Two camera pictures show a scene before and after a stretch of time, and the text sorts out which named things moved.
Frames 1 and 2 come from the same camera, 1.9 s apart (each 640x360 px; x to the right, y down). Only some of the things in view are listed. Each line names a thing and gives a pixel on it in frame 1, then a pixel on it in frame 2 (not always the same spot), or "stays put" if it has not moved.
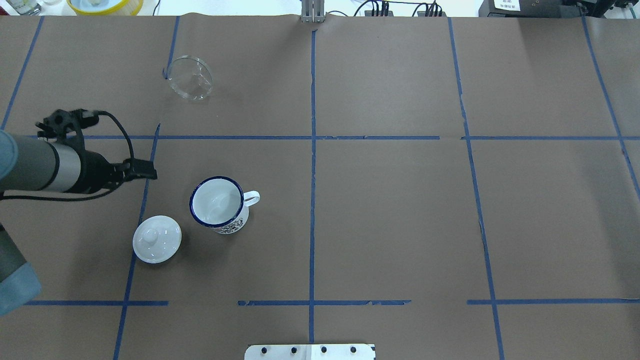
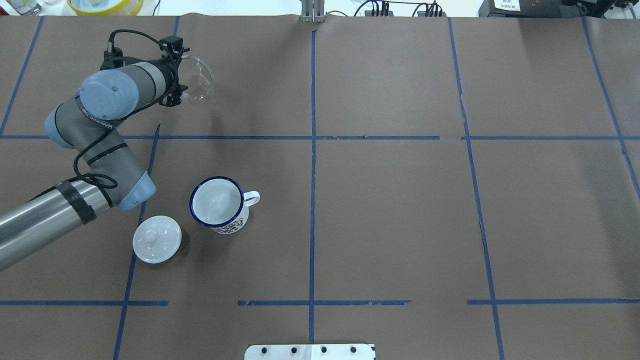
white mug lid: x=157 y=239 stays put
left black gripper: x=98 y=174 → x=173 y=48
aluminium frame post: x=312 y=11 stays put
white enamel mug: x=219 y=202 stays put
